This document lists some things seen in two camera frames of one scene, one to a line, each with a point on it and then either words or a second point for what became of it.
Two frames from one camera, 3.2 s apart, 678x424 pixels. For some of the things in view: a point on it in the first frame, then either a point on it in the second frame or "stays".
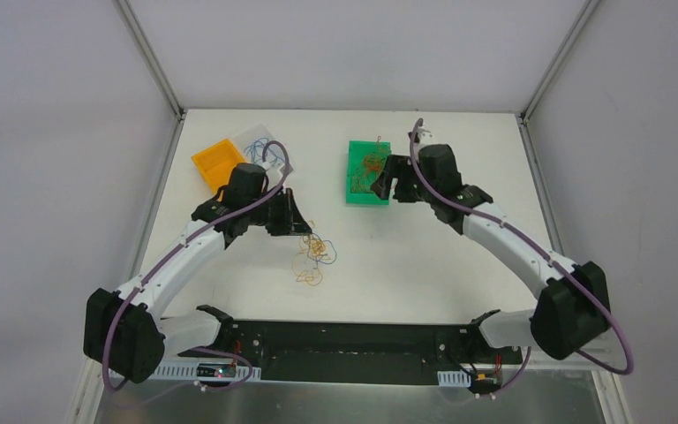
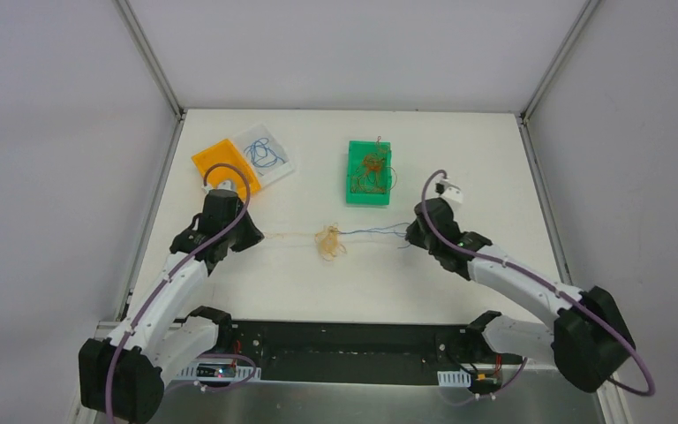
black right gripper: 399,180 to 419,230
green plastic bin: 366,162 stays
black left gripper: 283,216 to 245,235
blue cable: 256,149 stays
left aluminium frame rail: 148,54 stays
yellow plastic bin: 215,164 stays
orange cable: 373,162 stays
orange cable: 370,166 stays
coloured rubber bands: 361,183 stays
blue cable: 255,150 stays
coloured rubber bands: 307,259 to 327,239
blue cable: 332,245 to 381,229
